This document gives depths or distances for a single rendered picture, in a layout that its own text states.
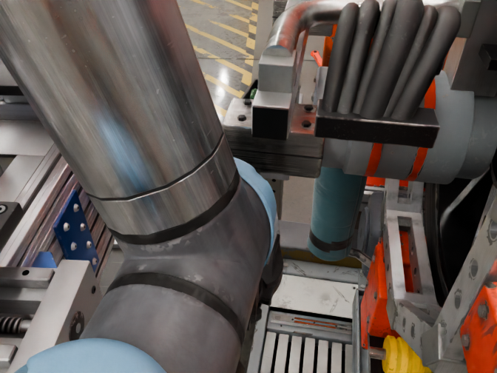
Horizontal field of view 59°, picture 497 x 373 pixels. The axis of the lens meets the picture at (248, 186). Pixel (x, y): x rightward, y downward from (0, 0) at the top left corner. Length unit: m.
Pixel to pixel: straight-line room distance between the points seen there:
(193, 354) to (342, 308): 1.15
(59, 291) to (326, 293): 0.96
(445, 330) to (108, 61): 0.38
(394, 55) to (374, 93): 0.03
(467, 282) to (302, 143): 0.18
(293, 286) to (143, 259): 1.15
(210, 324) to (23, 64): 0.13
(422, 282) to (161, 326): 0.56
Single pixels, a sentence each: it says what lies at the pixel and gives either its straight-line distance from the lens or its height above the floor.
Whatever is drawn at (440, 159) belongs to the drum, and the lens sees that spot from 0.55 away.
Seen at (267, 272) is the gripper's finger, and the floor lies 0.84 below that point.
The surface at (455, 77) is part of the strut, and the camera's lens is 0.55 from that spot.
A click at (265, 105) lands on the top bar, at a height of 0.98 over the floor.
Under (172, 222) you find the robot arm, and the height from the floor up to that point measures 1.01.
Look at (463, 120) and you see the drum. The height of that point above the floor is 0.89.
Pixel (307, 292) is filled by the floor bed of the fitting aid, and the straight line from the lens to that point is 1.35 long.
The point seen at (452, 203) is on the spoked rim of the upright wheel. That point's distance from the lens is 0.82.
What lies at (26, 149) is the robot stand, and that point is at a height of 0.73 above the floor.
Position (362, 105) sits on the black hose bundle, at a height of 0.99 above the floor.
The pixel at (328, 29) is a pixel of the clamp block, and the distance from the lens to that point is 0.70.
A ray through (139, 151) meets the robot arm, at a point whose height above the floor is 1.05.
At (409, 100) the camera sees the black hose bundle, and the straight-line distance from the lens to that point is 0.35.
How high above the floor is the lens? 1.15
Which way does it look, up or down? 40 degrees down
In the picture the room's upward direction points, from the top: straight up
